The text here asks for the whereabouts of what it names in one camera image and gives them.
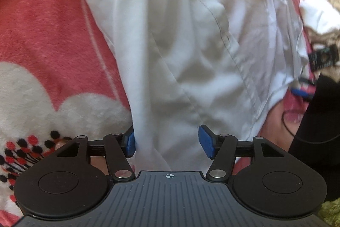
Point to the white cloth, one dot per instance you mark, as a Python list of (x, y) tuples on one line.
[(318, 14)]

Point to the person's black clothing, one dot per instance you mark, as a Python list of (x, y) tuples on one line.
[(321, 163)]

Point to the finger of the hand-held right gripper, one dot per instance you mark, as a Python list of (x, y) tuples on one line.
[(301, 91)]

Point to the white shirt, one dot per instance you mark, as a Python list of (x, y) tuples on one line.
[(172, 43)]

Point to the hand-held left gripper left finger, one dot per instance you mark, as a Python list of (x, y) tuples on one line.
[(130, 143)]

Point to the pink floral blanket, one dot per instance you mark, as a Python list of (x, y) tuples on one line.
[(39, 17)]

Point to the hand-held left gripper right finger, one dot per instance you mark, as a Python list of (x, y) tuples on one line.
[(205, 140)]

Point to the black smartphone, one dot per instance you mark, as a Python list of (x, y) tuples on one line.
[(322, 58)]

